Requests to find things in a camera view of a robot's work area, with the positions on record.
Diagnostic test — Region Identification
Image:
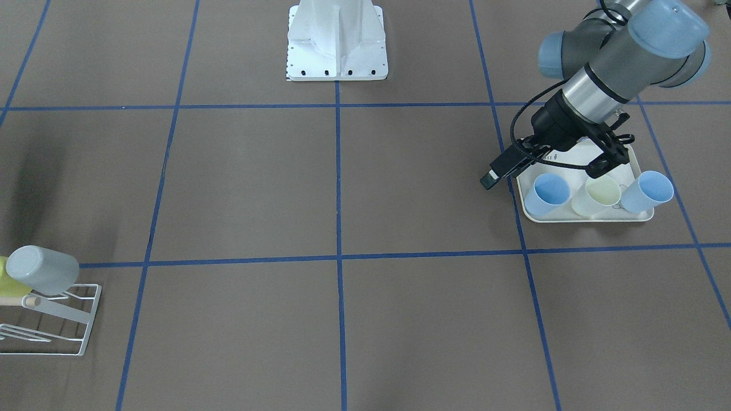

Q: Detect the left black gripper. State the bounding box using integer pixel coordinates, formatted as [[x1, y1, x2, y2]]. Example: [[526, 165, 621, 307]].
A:
[[480, 91, 635, 190]]

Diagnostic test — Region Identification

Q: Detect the cream white cup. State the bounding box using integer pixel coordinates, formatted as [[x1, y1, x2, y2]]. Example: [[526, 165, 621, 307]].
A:
[[570, 175, 622, 218]]

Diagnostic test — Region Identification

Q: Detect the blue cup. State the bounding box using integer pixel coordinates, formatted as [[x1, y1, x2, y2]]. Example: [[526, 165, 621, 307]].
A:
[[620, 171, 674, 213], [523, 174, 571, 216]]

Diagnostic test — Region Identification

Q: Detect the grey white cup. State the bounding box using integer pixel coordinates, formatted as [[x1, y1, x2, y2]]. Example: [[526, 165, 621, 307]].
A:
[[5, 245, 80, 296]]

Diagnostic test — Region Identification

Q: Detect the yellow plastic cup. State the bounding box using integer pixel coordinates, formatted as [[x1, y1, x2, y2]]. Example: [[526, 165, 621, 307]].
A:
[[0, 256, 32, 297]]

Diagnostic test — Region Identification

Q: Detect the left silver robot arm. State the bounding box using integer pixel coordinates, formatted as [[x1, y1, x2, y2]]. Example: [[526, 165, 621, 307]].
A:
[[480, 1, 711, 189]]

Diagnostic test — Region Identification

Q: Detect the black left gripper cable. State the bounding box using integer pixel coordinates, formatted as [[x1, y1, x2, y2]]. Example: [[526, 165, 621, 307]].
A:
[[510, 80, 595, 171]]

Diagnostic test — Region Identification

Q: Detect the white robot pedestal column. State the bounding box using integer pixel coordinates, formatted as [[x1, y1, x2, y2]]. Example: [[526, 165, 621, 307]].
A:
[[286, 1, 389, 82]]

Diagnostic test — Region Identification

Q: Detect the white wire cup rack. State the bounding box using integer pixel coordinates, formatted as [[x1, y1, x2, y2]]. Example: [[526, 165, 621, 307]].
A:
[[2, 284, 102, 357]]

